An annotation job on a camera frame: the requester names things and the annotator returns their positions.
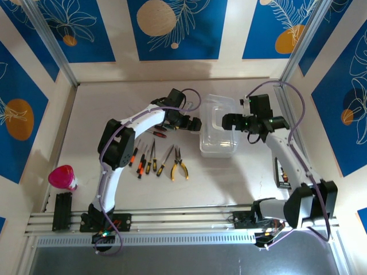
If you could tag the aluminium frame post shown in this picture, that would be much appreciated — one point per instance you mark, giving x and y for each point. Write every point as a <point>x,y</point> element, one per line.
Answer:
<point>302,43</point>
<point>52,43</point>

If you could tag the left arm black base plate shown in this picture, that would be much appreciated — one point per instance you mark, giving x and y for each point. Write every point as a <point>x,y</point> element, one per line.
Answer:
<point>126,222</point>

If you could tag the black metal bracket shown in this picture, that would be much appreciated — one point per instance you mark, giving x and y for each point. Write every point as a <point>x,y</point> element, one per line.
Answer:
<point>61,212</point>

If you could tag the pink plastic cup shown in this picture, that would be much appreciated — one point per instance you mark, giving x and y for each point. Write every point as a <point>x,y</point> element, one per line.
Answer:
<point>61,176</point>

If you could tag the clear plastic tool box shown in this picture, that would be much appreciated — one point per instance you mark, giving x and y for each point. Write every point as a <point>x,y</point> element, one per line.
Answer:
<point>218,143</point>

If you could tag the long yellow black file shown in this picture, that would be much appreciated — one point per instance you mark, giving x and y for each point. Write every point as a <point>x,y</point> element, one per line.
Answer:
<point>154,164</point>
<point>160,169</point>

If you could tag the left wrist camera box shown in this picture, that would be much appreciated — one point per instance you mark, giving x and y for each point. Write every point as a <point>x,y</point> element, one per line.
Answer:
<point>188,106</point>

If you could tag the short yellow black file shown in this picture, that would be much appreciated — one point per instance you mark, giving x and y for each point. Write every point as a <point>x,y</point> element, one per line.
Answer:
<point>148,169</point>

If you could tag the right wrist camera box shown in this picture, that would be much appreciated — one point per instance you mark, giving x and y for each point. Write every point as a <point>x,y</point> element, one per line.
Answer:
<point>245,103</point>

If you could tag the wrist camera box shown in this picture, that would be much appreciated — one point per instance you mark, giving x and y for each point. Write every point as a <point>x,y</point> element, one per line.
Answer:
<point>188,106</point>
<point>245,103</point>

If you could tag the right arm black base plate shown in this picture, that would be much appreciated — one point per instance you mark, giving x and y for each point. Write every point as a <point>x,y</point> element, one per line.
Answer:
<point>241,219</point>

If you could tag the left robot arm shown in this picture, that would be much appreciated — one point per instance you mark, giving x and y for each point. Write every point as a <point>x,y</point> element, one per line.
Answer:
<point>110,183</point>

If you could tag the aluminium frame rail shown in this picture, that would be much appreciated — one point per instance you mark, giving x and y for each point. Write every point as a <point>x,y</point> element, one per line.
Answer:
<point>186,217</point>

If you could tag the aluminium side rail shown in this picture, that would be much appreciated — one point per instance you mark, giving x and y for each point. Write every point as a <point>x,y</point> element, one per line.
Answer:
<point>278,94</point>

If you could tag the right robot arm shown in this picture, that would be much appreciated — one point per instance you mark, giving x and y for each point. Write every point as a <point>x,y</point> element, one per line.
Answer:
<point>289,156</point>

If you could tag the blue floral wall panel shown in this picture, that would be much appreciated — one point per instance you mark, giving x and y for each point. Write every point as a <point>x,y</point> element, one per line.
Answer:
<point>86,43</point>
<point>200,43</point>
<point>258,28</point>
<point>319,37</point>
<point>2,226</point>
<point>338,129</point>
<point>14,154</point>
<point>20,17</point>
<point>363,219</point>

